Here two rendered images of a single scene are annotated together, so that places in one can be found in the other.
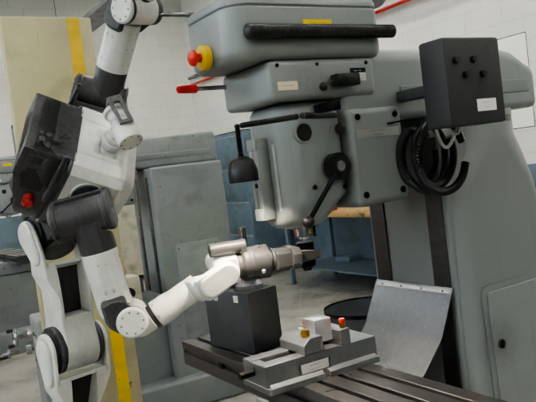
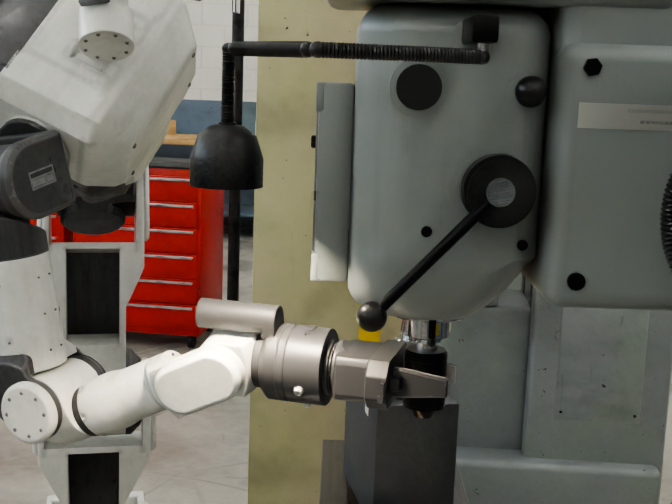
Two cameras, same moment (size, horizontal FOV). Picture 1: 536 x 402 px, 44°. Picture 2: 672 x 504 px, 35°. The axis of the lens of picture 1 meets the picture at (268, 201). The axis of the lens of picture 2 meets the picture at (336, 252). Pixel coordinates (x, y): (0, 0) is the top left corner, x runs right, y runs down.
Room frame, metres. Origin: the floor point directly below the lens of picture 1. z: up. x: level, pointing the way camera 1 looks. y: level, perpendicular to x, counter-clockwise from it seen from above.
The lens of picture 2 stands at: (0.76, -0.58, 1.57)
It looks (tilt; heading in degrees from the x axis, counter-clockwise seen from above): 10 degrees down; 32
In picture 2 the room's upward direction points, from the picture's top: 2 degrees clockwise
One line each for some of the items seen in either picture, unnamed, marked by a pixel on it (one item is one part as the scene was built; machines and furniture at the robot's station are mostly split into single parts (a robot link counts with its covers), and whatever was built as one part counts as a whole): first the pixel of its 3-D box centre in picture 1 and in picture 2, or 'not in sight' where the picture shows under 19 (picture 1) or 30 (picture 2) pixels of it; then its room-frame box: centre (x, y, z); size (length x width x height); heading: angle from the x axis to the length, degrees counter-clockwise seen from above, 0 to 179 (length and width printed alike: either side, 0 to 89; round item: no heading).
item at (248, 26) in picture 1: (324, 31); not in sight; (1.67, -0.19, 1.79); 0.45 x 0.04 x 0.04; 122
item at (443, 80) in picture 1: (464, 82); not in sight; (1.65, -0.51, 1.62); 0.20 x 0.09 x 0.21; 122
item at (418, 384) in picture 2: (309, 255); (418, 385); (1.74, -0.09, 1.23); 0.06 x 0.02 x 0.03; 107
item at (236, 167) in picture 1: (242, 168); (226, 154); (1.58, 0.05, 1.48); 0.07 x 0.07 x 0.06
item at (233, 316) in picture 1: (242, 313); (397, 436); (2.11, 0.13, 1.02); 0.22 x 0.12 x 0.20; 42
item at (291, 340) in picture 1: (301, 340); not in sight; (1.74, -0.04, 1.01); 0.12 x 0.06 x 0.04; 29
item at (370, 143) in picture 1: (352, 158); (619, 169); (1.87, -0.25, 1.47); 0.24 x 0.19 x 0.26; 32
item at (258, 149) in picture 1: (261, 179); (332, 181); (1.72, 0.01, 1.44); 0.04 x 0.04 x 0.21; 32
